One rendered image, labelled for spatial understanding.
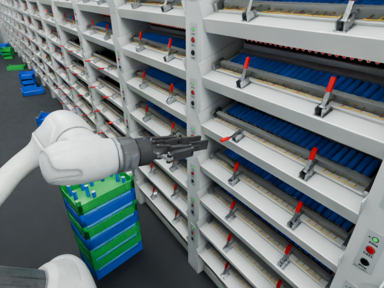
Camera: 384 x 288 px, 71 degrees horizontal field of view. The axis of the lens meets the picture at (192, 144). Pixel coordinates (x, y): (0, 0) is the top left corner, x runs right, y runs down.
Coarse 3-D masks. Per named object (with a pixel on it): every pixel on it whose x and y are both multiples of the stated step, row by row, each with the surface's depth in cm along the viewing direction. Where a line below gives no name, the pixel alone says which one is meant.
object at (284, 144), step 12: (228, 120) 100; (240, 120) 97; (252, 132) 93; (264, 132) 89; (276, 144) 86; (288, 144) 82; (300, 156) 79; (336, 168) 71; (348, 168) 70; (348, 180) 69; (360, 180) 67; (372, 180) 66
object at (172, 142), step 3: (180, 135) 81; (174, 138) 80; (177, 138) 80; (180, 138) 81; (153, 141) 74; (156, 141) 74; (159, 141) 75; (162, 141) 76; (165, 141) 77; (168, 141) 77; (171, 141) 78; (174, 141) 79; (177, 141) 80; (153, 144) 74; (165, 144) 77; (171, 144) 79; (174, 144) 80; (177, 144) 81
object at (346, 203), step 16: (224, 96) 107; (208, 112) 105; (208, 128) 102; (224, 128) 100; (240, 128) 98; (224, 144) 99; (240, 144) 91; (256, 144) 89; (272, 144) 87; (256, 160) 87; (272, 160) 82; (288, 160) 81; (304, 160) 79; (288, 176) 77; (320, 176) 74; (336, 176) 72; (304, 192) 76; (320, 192) 70; (336, 192) 69; (352, 192) 68; (368, 192) 64; (336, 208) 68; (352, 208) 65
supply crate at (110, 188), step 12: (108, 180) 147; (120, 180) 147; (132, 180) 139; (84, 192) 138; (96, 192) 138; (108, 192) 131; (120, 192) 136; (72, 204) 127; (84, 204) 123; (96, 204) 128
